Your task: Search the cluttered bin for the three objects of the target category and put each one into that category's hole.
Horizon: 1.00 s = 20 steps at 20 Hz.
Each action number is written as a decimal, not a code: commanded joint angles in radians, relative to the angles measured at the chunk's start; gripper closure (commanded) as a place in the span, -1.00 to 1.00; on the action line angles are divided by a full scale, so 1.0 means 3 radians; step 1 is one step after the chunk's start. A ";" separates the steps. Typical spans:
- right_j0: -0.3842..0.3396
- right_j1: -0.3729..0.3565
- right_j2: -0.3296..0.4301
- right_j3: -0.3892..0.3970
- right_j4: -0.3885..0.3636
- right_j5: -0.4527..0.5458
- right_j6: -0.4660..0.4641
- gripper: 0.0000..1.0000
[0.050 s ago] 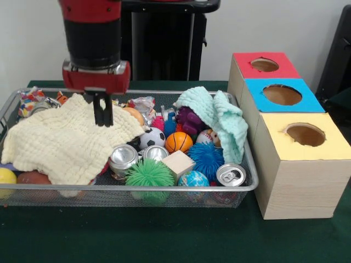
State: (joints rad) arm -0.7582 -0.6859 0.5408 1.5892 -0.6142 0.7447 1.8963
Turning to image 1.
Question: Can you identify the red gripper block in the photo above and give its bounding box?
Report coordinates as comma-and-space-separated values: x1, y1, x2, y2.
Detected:
62, 59, 131, 128

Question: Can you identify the cream yellow muslin cloth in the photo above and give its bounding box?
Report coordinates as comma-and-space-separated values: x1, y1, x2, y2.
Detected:
1, 93, 146, 187

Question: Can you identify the purple spiky ball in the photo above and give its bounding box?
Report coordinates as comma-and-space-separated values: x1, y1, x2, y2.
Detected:
175, 106, 206, 135

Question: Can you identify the mint green muslin cloth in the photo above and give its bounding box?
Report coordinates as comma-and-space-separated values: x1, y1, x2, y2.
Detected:
173, 86, 249, 165

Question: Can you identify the clear mesh bin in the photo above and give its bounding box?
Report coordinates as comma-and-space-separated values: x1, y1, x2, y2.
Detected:
0, 88, 259, 209

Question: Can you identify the wooden box with three holes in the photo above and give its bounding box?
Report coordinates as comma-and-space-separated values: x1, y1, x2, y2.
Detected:
227, 52, 351, 220

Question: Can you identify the silver can with open top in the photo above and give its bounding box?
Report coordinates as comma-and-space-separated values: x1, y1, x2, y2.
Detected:
108, 144, 139, 179

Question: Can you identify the small soccer ball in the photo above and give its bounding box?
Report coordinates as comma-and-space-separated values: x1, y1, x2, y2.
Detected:
138, 127, 166, 150

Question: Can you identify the crushed silver can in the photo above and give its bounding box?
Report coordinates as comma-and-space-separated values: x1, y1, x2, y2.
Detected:
30, 98, 61, 115

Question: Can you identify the small silver can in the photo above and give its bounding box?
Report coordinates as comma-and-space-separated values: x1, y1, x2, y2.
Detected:
144, 145, 169, 163

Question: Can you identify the large green spiky ball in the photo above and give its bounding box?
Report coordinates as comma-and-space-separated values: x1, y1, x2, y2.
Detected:
125, 159, 176, 190

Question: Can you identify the small orange basketball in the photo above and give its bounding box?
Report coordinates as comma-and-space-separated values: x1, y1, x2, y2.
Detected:
165, 131, 194, 154

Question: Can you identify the wooden cube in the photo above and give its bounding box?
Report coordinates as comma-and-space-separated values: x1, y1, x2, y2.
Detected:
163, 150, 196, 182

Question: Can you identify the brown toy football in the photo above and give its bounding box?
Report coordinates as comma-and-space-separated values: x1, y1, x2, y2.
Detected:
16, 171, 53, 186

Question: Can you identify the white baseball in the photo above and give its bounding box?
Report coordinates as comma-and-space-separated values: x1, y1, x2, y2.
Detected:
196, 129, 220, 147

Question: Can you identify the blue spiky ball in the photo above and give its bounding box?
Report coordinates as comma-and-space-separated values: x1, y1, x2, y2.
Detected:
188, 142, 225, 181

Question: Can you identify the small globe ball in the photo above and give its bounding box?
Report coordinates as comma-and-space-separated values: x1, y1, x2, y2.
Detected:
178, 170, 211, 188

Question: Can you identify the yellow ball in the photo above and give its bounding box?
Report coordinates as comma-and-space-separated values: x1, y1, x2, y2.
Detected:
0, 168, 19, 199

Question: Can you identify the dark green table cloth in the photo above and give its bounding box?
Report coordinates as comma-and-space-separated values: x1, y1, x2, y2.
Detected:
0, 79, 351, 263

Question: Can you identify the silver can with pull tab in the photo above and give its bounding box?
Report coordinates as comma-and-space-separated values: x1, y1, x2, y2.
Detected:
217, 163, 247, 187

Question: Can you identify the black chair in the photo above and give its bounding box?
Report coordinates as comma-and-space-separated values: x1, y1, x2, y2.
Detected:
315, 4, 351, 107

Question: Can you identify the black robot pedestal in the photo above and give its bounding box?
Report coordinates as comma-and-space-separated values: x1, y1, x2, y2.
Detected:
118, 0, 221, 82

